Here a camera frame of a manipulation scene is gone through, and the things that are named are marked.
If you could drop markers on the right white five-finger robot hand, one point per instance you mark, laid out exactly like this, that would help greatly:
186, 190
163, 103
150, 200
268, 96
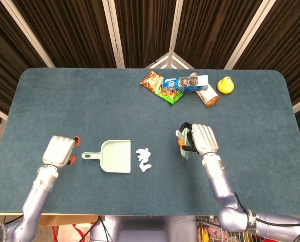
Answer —
204, 140

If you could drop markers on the left white five-finger robot hand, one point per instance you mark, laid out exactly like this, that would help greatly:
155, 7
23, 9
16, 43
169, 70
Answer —
58, 150

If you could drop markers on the mint green hand brush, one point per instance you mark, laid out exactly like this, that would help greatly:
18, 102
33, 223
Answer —
184, 154

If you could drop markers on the mint green plastic dustpan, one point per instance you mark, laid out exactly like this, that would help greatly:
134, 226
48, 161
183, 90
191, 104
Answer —
117, 156

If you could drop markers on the right purple-grey robot arm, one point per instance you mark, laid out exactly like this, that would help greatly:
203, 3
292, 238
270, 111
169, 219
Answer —
218, 181

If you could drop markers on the left purple-grey robot arm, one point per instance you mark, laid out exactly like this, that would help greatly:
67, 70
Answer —
36, 196

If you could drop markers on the blue felt table cover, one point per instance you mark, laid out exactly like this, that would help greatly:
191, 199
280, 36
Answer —
64, 113

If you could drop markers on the white and brown biscuit pack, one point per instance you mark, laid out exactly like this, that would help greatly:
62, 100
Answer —
208, 97

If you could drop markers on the yellow toy pear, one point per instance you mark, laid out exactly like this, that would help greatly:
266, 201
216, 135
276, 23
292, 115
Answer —
225, 87

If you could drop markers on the blue cookie box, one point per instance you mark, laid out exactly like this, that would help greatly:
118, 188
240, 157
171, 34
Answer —
185, 83

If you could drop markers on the brown cardboard box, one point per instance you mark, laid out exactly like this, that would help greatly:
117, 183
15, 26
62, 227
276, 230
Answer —
69, 220

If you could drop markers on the orange and green snack bag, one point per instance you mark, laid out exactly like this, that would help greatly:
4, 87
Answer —
152, 82

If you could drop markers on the yellow plastic item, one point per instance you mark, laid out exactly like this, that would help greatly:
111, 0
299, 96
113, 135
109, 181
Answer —
203, 234

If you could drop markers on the purple-grey robot torso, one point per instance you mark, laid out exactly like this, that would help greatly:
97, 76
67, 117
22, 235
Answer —
145, 229

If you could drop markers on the white partition frame post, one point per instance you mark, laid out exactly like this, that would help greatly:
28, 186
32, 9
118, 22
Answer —
27, 32
175, 25
113, 32
250, 32

